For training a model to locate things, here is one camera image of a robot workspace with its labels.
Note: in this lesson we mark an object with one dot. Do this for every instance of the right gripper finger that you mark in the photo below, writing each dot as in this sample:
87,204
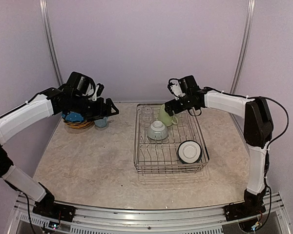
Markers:
170,112
169,105

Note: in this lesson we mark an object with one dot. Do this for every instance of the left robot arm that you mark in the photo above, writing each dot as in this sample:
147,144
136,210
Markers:
80,94

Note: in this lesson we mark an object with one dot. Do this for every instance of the light blue mug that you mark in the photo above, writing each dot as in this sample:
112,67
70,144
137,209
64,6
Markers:
101,123

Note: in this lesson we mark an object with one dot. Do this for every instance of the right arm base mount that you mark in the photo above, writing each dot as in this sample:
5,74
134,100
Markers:
241,210

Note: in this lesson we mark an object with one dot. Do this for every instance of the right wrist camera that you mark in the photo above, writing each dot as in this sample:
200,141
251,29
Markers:
174,87

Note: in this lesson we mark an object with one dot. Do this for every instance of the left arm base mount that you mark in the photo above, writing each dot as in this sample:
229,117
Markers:
55,210

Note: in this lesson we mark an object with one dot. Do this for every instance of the right aluminium corner post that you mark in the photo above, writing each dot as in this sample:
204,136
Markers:
244,45

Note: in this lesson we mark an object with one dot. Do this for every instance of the blue dotted plate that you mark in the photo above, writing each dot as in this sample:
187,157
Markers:
73,117

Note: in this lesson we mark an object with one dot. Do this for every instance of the aluminium corner post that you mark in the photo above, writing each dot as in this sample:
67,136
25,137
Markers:
244,45
49,39

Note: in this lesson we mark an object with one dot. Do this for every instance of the green mug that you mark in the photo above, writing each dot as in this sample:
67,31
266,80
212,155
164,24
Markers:
165,118

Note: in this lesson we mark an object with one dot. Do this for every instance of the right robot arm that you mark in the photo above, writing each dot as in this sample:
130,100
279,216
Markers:
257,131

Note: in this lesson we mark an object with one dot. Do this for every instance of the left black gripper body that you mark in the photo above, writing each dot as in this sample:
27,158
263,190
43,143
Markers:
94,111

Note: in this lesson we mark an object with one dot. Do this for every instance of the beige floral plate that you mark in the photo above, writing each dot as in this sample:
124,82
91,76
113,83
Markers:
88,126

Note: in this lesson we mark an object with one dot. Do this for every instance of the green grid pattern bowl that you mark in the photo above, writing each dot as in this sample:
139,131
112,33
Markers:
157,131

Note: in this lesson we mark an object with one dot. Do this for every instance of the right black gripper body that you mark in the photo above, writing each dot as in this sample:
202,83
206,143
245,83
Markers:
185,106

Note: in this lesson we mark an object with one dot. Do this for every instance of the metal wire dish rack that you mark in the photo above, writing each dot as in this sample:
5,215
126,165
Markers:
152,156

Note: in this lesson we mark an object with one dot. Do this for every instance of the clear glass tumbler left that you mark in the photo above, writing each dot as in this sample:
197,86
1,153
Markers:
147,115

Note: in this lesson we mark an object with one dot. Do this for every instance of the left aluminium corner post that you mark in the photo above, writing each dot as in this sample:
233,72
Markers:
49,39

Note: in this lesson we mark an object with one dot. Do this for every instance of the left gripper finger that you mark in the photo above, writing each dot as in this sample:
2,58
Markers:
105,118
111,109

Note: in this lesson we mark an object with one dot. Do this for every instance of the aluminium front rail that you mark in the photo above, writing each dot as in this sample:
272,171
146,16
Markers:
99,220

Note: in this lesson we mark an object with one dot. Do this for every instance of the black rimmed white bowl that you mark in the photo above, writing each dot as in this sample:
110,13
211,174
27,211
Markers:
189,152

